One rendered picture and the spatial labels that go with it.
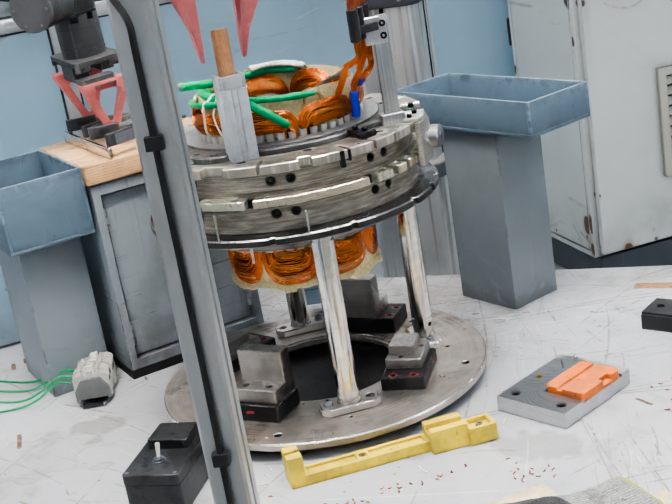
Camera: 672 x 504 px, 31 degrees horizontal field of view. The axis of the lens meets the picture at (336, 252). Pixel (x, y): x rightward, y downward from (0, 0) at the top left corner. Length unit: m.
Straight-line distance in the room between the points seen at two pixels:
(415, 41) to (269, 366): 0.62
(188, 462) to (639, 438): 0.45
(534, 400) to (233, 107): 0.44
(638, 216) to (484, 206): 2.17
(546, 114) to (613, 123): 2.14
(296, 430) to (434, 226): 0.60
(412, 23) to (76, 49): 0.49
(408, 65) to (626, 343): 0.56
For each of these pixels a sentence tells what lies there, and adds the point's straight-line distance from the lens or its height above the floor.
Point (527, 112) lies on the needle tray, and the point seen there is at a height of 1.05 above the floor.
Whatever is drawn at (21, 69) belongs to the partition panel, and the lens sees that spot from 3.59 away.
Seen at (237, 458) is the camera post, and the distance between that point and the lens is 0.95.
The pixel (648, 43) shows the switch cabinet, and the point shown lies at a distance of 3.65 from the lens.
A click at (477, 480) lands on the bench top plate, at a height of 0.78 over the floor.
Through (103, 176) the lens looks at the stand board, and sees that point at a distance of 1.52.
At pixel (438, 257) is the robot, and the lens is 1.86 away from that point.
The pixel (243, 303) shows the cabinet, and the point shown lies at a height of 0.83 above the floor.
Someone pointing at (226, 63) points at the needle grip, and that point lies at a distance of 1.25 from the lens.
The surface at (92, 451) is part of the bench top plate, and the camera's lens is 1.44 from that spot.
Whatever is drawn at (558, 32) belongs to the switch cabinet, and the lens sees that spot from 3.62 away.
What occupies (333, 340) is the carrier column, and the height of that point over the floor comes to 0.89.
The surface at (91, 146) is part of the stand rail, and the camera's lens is 1.58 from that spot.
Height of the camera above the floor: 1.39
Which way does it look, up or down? 18 degrees down
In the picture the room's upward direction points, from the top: 10 degrees counter-clockwise
